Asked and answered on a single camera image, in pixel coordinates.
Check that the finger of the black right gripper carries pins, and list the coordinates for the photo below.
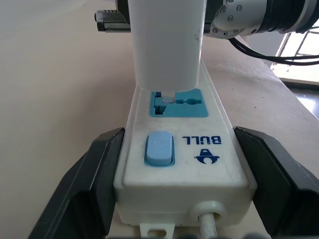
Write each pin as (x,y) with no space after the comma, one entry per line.
(211,10)
(122,5)

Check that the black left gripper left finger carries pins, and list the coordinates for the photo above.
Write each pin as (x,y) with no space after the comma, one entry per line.
(82,189)

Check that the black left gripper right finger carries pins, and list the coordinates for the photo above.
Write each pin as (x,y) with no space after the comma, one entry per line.
(281,189)

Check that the white power strip blue sockets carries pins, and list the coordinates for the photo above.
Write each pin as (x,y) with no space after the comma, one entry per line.
(199,174)

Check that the white charger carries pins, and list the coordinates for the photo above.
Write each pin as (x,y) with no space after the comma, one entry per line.
(167,49)

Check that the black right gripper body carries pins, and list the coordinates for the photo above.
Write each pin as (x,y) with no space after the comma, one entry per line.
(112,22)

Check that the window with metal grille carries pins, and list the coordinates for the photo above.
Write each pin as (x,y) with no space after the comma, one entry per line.
(309,44)

